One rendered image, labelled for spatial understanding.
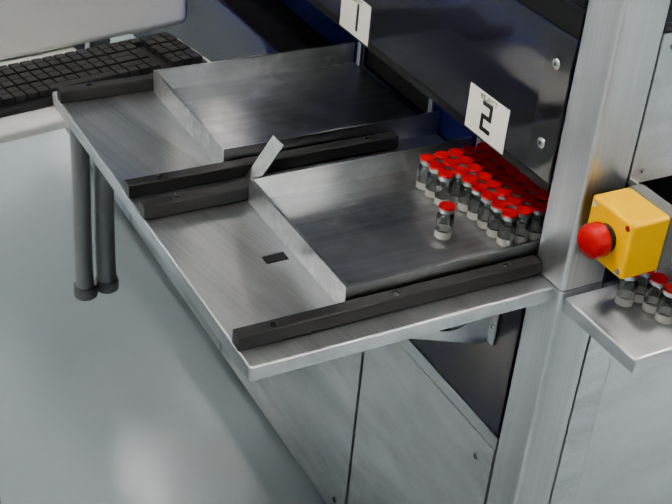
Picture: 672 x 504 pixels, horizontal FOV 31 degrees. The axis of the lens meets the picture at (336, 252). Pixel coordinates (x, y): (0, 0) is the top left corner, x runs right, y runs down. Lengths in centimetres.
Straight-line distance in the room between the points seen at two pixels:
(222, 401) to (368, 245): 116
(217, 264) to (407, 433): 57
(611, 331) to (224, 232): 48
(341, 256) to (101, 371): 129
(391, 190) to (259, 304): 32
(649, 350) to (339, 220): 42
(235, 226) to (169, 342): 126
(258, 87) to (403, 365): 48
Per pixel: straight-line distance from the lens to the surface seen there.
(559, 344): 151
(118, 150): 167
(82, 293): 256
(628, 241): 133
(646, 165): 143
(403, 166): 164
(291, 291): 139
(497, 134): 149
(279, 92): 184
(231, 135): 170
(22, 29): 210
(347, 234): 150
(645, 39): 133
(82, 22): 215
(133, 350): 272
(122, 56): 207
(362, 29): 175
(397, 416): 189
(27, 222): 318
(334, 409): 210
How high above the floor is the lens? 168
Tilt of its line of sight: 33 degrees down
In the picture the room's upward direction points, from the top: 5 degrees clockwise
